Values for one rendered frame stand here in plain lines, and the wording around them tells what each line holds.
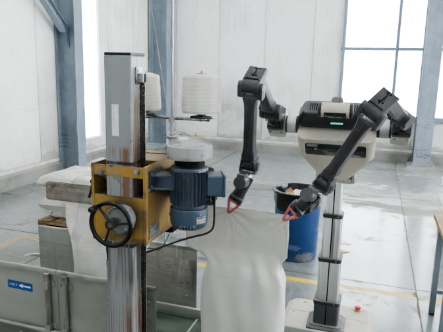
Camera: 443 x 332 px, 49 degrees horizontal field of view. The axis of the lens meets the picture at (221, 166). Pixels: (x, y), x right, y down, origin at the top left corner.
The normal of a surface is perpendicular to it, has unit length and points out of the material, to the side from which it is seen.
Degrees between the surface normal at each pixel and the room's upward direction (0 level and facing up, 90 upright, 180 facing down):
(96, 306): 90
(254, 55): 90
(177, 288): 90
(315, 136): 40
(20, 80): 90
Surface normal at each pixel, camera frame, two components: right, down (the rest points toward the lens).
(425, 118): -0.32, 0.20
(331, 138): -0.18, -0.64
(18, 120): 0.95, 0.08
